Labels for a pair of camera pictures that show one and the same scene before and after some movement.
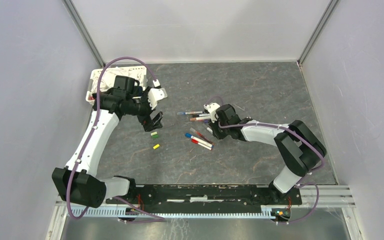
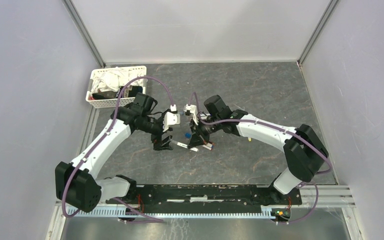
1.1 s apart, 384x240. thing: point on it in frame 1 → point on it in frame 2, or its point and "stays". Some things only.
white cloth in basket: x=108 y=75 stays
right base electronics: x=281 y=214 stays
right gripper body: x=220 y=132 → x=204 y=128
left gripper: x=145 y=120 → x=156 y=139
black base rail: x=201 y=199 stays
